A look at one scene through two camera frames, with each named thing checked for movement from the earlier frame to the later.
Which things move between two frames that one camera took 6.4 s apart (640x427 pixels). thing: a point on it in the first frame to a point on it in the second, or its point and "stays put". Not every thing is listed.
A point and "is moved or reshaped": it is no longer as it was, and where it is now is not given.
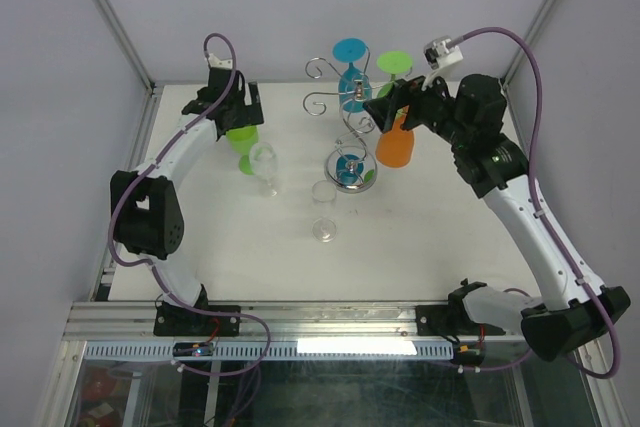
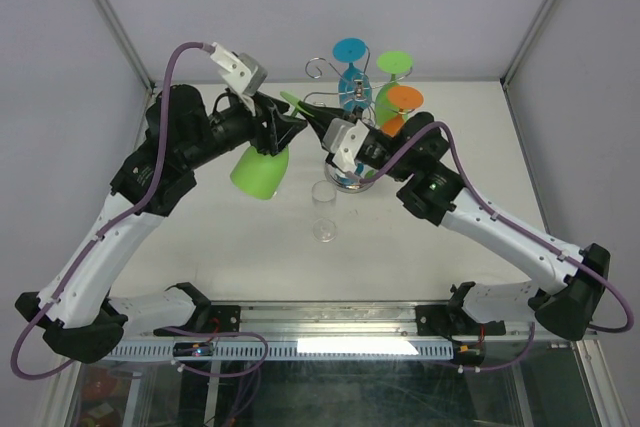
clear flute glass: [324, 226] stays put
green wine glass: [392, 62] stays put
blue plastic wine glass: [354, 86] stays put
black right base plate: [450, 320] stays put
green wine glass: [243, 139] is moved or reshaped
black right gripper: [382, 110] to [320, 118]
